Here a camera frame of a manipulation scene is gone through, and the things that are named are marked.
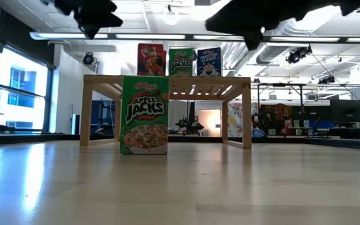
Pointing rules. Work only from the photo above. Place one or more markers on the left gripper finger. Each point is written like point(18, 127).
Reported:
point(90, 28)
point(111, 21)

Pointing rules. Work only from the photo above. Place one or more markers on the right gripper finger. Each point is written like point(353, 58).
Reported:
point(253, 40)
point(242, 18)

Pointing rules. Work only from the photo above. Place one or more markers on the blue Frosted Flakes cereal box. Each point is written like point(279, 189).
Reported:
point(209, 62)

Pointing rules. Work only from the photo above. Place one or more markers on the green Apple Jacks cereal box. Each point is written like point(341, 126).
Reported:
point(180, 62)
point(144, 109)

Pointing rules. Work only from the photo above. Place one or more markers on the light wooden slatted shelf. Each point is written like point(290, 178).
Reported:
point(198, 82)

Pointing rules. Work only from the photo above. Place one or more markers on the overhead light bar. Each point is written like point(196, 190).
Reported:
point(111, 36)

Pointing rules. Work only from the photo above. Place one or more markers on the black ceiling spotlight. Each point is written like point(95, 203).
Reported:
point(327, 80)
point(295, 55)
point(88, 58)

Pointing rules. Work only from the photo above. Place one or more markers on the colourful cartoon banner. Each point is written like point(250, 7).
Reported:
point(236, 118)

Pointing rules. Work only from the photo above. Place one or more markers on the black computer monitor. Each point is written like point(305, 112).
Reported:
point(317, 113)
point(347, 111)

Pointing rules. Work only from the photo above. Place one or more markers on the black tripod device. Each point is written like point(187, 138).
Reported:
point(188, 126)

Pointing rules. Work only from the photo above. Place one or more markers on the black office desk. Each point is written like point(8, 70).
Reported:
point(339, 129)

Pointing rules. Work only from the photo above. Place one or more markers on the black pipe rail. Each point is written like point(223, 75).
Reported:
point(292, 84)

